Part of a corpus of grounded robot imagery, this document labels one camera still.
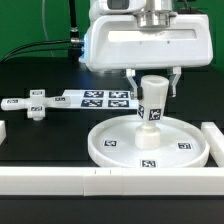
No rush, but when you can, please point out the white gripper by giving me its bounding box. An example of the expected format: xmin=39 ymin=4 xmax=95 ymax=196
xmin=85 ymin=14 xmax=213 ymax=100

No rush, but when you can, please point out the white round table top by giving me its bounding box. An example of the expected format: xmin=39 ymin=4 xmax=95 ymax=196
xmin=88 ymin=115 xmax=210 ymax=168

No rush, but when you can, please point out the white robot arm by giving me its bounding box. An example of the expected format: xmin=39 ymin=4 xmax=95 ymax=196
xmin=79 ymin=0 xmax=213 ymax=97

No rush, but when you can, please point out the white right fence bar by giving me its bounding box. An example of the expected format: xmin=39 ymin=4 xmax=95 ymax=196
xmin=201 ymin=122 xmax=224 ymax=168

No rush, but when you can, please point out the white fence bar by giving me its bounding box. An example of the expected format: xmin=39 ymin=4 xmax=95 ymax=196
xmin=0 ymin=167 xmax=224 ymax=196
xmin=201 ymin=122 xmax=224 ymax=168
xmin=0 ymin=120 xmax=6 ymax=145

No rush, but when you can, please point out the white marker plate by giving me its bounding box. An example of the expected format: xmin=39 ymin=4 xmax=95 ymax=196
xmin=63 ymin=90 xmax=138 ymax=110

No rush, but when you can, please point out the white front fence bar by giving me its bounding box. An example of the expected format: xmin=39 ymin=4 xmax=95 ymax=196
xmin=0 ymin=167 xmax=224 ymax=196

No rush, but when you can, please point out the white cross-shaped table base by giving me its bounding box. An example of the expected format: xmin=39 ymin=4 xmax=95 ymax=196
xmin=1 ymin=89 xmax=71 ymax=121

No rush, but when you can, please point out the white left fence bar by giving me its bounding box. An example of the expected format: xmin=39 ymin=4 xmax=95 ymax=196
xmin=0 ymin=120 xmax=6 ymax=145

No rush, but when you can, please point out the black upright cable connector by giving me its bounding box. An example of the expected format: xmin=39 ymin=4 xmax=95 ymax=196
xmin=68 ymin=0 xmax=80 ymax=60

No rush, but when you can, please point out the thin white cable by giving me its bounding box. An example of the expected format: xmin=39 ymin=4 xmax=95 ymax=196
xmin=41 ymin=0 xmax=56 ymax=58

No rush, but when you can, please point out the black cable pair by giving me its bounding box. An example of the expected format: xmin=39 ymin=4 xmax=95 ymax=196
xmin=0 ymin=39 xmax=84 ymax=64

